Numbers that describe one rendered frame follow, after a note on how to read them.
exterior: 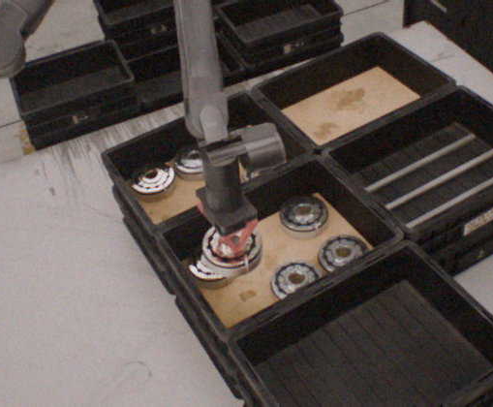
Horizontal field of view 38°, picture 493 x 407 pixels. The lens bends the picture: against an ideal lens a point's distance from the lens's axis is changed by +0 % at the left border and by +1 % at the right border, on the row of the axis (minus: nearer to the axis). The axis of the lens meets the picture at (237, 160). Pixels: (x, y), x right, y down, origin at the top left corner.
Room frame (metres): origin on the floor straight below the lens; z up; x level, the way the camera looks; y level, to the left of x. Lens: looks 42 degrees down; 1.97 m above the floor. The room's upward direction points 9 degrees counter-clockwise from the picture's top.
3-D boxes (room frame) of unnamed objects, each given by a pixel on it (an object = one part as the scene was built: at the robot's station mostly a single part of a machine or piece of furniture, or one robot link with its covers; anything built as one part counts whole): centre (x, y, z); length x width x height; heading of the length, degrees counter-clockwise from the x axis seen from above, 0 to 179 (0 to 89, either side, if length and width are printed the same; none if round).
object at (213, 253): (0.83, 0.03, 1.05); 0.10 x 0.10 x 0.01
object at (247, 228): (0.82, 0.03, 1.10); 0.07 x 0.07 x 0.09; 22
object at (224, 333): (0.94, -0.05, 0.92); 0.40 x 0.30 x 0.02; 114
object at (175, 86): (2.25, 0.15, 0.31); 0.40 x 0.30 x 0.34; 106
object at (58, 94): (2.13, 0.53, 0.37); 0.40 x 0.30 x 0.45; 106
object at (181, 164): (1.28, 0.10, 0.86); 0.10 x 0.10 x 0.01
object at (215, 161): (0.83, 0.02, 1.23); 0.07 x 0.06 x 0.07; 105
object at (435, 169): (1.10, -0.42, 0.87); 0.40 x 0.30 x 0.11; 114
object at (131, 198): (1.21, 0.07, 0.92); 0.40 x 0.30 x 0.02; 114
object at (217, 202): (0.83, 0.03, 1.17); 0.10 x 0.07 x 0.07; 22
